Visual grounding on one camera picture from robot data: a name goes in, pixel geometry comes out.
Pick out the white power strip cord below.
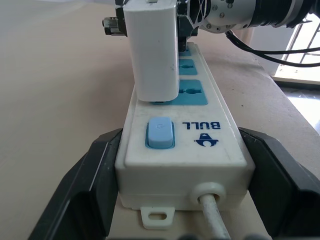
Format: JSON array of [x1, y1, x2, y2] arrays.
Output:
[[198, 192, 232, 240]]

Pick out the white power strip blue sockets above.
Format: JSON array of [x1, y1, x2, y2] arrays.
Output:
[[114, 41, 256, 230]]

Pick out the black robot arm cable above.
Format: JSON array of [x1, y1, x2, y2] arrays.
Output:
[[223, 29, 320, 69]]

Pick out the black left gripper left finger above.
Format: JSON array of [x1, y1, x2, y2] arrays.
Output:
[[27, 127, 124, 240]]

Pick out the white charger block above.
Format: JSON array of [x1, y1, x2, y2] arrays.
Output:
[[123, 0, 181, 104]]

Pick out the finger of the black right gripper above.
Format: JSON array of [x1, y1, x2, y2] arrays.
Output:
[[176, 0, 211, 55], [114, 0, 130, 38]]

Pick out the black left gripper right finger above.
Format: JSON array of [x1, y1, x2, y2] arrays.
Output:
[[236, 126, 320, 240]]

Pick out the window with white grille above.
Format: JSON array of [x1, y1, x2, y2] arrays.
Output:
[[272, 12, 320, 85]]

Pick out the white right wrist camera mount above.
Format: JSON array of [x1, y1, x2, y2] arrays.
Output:
[[200, 0, 257, 34]]

